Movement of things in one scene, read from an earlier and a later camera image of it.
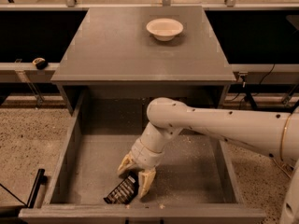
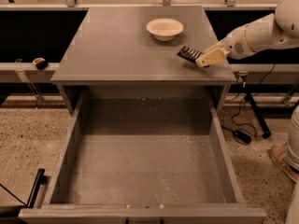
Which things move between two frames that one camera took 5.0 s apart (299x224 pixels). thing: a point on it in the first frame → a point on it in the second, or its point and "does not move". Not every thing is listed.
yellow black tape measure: [41, 63] does not move
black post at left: [39, 180] does not move
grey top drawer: [194, 183] does not move
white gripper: [145, 156] → [234, 47]
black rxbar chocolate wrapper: [124, 192] → [189, 53]
